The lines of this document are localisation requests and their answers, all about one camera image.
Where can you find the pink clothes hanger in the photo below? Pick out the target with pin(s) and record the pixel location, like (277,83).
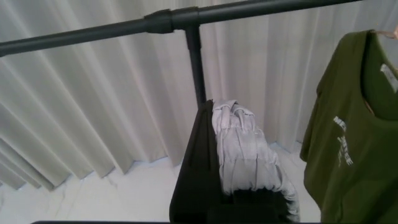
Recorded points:
(388,34)

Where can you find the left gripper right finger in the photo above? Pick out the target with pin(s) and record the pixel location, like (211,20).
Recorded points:
(255,208)

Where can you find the pale grey garment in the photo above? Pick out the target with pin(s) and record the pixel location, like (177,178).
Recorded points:
(245,155)

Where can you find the green sleeveless shirt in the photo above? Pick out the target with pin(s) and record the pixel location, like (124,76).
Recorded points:
(357,186)

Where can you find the white curtain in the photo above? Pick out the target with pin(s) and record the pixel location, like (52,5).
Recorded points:
(93,109)

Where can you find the black clothes rack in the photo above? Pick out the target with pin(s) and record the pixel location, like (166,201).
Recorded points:
(93,32)

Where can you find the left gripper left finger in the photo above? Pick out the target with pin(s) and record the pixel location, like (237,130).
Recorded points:
(196,186)

